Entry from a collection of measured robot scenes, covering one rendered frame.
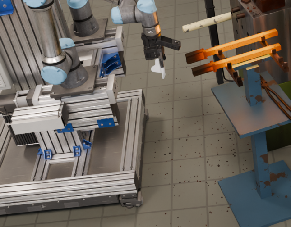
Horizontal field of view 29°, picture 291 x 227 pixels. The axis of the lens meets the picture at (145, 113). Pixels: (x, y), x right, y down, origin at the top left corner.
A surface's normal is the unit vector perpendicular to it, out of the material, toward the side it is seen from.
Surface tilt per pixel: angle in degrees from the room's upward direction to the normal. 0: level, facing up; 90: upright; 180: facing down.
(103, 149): 0
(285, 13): 90
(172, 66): 0
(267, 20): 90
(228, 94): 0
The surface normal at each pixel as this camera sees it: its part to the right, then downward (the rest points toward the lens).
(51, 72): -0.17, 0.74
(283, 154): -0.20, -0.77
